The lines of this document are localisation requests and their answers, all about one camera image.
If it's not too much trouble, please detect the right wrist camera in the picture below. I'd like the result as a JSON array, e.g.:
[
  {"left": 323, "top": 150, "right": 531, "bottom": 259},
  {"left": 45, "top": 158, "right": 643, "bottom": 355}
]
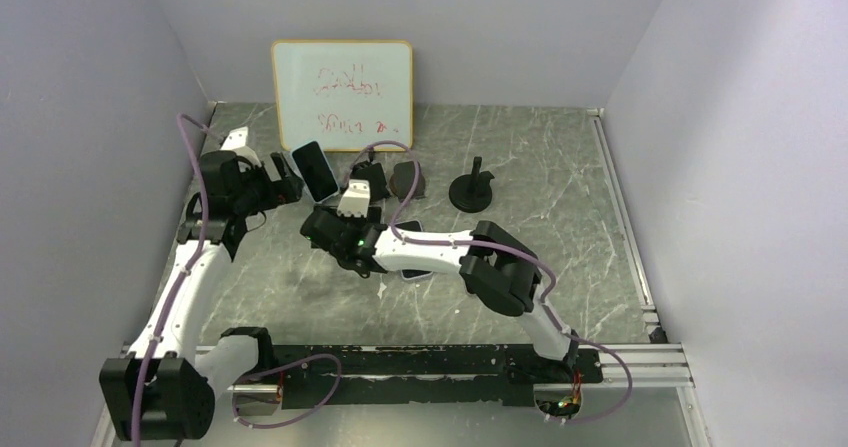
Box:
[{"left": 336, "top": 179, "right": 371, "bottom": 218}]

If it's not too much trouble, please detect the yellow framed whiteboard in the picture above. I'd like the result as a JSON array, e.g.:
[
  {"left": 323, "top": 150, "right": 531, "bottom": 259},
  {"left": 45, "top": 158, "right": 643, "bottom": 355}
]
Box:
[{"left": 270, "top": 39, "right": 414, "bottom": 152}]

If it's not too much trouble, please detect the dark grey metal phone stand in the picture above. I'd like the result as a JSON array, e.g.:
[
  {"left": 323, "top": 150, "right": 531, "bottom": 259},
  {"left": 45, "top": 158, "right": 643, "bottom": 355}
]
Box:
[{"left": 389, "top": 161, "right": 426, "bottom": 201}]

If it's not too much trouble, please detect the phone with lilac case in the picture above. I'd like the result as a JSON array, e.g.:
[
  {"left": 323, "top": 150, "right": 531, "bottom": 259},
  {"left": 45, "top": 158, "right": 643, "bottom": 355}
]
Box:
[{"left": 396, "top": 220, "right": 433, "bottom": 282}]

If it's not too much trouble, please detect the black folding phone stand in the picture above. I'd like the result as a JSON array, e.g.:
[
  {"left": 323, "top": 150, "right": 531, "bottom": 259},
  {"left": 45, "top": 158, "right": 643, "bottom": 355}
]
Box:
[{"left": 349, "top": 160, "right": 391, "bottom": 204}]

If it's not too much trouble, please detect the phone with blue case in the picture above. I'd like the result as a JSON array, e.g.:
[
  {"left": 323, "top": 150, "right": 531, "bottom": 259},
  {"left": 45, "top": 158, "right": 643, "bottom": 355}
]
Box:
[{"left": 291, "top": 141, "right": 339, "bottom": 203}]

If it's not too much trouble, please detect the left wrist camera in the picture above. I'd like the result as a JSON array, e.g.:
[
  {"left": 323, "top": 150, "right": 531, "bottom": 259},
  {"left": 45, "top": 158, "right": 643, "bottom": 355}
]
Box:
[{"left": 220, "top": 126, "right": 260, "bottom": 166}]

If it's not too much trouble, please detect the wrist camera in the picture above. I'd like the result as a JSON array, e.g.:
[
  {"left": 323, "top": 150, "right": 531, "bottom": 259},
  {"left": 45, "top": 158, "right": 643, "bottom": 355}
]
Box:
[
  {"left": 336, "top": 179, "right": 371, "bottom": 218},
  {"left": 220, "top": 126, "right": 260, "bottom": 166}
]

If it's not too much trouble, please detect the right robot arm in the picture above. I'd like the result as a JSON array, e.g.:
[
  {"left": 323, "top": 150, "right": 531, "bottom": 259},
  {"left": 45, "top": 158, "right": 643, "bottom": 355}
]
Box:
[{"left": 300, "top": 209, "right": 579, "bottom": 381}]

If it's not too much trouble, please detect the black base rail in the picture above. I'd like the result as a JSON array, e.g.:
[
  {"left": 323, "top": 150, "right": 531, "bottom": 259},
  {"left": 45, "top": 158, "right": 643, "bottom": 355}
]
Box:
[{"left": 119, "top": 343, "right": 694, "bottom": 411}]

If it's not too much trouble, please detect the black round base phone holder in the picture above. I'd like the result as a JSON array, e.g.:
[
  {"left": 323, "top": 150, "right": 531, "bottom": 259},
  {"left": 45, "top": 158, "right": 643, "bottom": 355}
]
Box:
[{"left": 448, "top": 156, "right": 495, "bottom": 213}]

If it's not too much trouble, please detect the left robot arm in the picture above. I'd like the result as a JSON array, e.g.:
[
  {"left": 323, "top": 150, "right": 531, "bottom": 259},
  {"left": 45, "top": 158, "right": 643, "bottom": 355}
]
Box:
[{"left": 99, "top": 150, "right": 304, "bottom": 445}]

